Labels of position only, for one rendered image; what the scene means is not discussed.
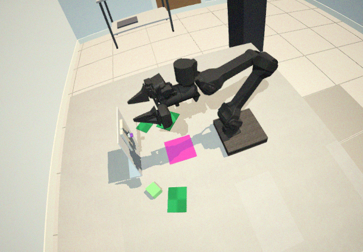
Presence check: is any translucent magenta square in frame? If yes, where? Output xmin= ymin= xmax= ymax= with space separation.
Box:
xmin=164 ymin=135 xmax=197 ymax=164

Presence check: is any light green block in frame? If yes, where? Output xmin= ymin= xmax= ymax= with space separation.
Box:
xmin=146 ymin=182 xmax=162 ymax=199

